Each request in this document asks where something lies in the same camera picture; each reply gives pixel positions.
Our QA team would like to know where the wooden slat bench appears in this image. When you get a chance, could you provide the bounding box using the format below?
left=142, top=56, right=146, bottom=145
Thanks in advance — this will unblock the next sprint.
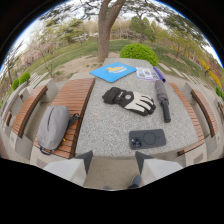
left=33, top=77, right=96, bottom=160
left=11, top=84, right=48, bottom=139
left=190, top=88, right=220, bottom=139
left=168, top=81, right=206, bottom=157

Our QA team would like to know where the folded grey umbrella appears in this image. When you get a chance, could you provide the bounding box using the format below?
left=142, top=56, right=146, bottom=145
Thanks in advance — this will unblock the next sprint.
left=154, top=79, right=172, bottom=124

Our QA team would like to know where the dark grey smartphone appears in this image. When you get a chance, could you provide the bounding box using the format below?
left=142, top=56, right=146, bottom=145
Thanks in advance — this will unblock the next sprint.
left=128, top=128, right=167, bottom=150

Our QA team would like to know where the printed paper leaflet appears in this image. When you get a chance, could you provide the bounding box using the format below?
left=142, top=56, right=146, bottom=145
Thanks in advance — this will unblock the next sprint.
left=135, top=66, right=160, bottom=82

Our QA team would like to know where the black and white glove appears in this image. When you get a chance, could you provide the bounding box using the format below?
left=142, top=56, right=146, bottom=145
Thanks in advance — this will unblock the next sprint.
left=101, top=86, right=157, bottom=117

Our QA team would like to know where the small green bush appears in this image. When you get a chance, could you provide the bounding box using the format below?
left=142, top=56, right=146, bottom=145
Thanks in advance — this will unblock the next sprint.
left=11, top=71, right=32, bottom=91

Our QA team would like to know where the large tree trunk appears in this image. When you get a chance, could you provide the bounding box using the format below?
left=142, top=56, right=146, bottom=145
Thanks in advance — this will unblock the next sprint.
left=96, top=0, right=127, bottom=63

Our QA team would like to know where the round green bush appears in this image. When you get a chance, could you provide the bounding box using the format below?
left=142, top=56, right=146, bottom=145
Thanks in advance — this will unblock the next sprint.
left=119, top=42, right=160, bottom=67

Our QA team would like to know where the grey backpack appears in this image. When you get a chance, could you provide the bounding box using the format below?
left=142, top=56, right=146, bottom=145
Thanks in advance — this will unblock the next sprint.
left=36, top=105, right=81, bottom=156

